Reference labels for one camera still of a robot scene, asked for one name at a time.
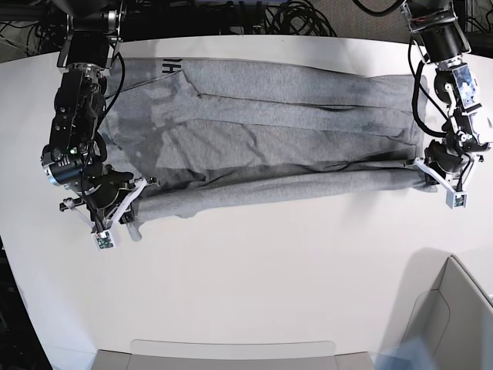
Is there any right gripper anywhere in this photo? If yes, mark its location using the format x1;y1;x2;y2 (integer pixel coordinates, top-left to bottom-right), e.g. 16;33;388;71
59;165;159;232

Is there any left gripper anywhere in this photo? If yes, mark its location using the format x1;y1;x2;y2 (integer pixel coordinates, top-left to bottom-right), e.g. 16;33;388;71
404;139;484;192

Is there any grey T-shirt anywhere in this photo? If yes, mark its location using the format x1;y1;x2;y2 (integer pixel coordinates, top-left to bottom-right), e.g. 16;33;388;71
100;59;428;241

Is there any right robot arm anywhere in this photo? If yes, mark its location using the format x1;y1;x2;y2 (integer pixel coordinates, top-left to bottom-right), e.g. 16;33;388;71
41;1;157;234

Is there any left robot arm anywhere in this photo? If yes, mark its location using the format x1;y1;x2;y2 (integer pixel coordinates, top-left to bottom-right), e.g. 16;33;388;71
355;1;492;193

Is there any white box at right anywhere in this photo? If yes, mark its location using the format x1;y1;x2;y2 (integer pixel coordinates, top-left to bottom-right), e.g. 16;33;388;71
397;256;492;369

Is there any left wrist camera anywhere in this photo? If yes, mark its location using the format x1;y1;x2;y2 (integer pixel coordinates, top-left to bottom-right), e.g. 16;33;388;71
446;190;468;209

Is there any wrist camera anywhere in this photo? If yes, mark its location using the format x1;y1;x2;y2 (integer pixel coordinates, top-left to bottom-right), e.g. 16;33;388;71
91;230;119;251
446;190;468;209

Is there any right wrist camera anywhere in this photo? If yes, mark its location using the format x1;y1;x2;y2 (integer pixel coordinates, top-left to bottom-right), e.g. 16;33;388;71
91;230;119;251

